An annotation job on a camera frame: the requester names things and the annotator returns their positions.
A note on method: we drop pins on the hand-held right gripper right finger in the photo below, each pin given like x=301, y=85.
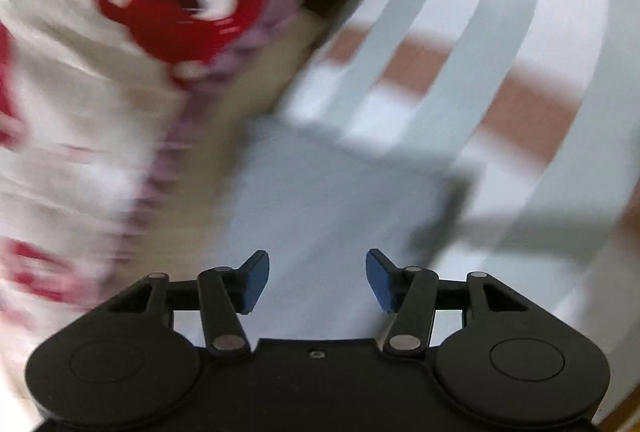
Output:
x=380, y=282

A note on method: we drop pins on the checkered cartoon rug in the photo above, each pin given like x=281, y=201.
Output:
x=550, y=62

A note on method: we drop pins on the quilted bear print bedspread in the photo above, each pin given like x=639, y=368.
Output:
x=75, y=112

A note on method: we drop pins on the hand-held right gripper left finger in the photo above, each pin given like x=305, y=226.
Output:
x=255, y=282

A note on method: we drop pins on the beige bed frame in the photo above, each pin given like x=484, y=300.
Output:
x=225, y=102

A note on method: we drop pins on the grey pants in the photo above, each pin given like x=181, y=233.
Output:
x=325, y=202

